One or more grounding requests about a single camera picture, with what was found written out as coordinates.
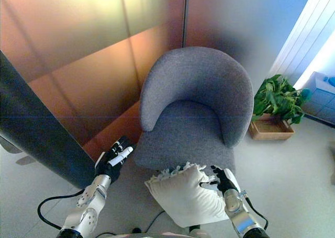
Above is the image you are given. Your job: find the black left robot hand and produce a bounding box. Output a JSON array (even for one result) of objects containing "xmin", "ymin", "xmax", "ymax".
[{"xmin": 94, "ymin": 135, "xmax": 137, "ymax": 184}]

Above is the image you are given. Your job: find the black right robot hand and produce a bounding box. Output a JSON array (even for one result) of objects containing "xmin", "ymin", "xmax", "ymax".
[{"xmin": 199, "ymin": 165, "xmax": 240, "ymax": 197}]

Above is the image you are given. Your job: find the white fringed pillow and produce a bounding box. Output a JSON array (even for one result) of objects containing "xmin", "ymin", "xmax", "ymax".
[{"xmin": 144, "ymin": 162, "xmax": 231, "ymax": 228}]

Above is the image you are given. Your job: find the grey fabric armchair sofa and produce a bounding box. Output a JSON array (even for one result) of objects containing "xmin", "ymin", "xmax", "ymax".
[{"xmin": 133, "ymin": 46, "xmax": 254, "ymax": 177}]

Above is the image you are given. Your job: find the wooden planter box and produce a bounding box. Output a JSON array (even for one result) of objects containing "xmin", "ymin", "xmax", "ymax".
[{"xmin": 248, "ymin": 114, "xmax": 296, "ymax": 141}]

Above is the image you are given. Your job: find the dark grey panel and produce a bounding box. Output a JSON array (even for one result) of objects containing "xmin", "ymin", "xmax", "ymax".
[{"xmin": 0, "ymin": 49, "xmax": 105, "ymax": 189}]

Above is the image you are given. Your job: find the green leafy plant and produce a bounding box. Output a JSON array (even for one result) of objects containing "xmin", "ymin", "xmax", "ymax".
[{"xmin": 252, "ymin": 74, "xmax": 312, "ymax": 125}]

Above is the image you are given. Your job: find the thick black right wrist cable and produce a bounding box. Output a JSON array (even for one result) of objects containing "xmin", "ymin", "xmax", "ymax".
[{"xmin": 244, "ymin": 196, "xmax": 269, "ymax": 230}]

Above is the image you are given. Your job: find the thick black wrist cable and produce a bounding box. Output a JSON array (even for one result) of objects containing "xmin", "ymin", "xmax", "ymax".
[
  {"xmin": 37, "ymin": 190, "xmax": 84, "ymax": 230},
  {"xmin": 244, "ymin": 196, "xmax": 269, "ymax": 230}
]

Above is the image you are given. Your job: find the thick black left wrist cable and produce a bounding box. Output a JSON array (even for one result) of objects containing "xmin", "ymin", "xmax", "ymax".
[{"xmin": 37, "ymin": 190, "xmax": 84, "ymax": 230}]

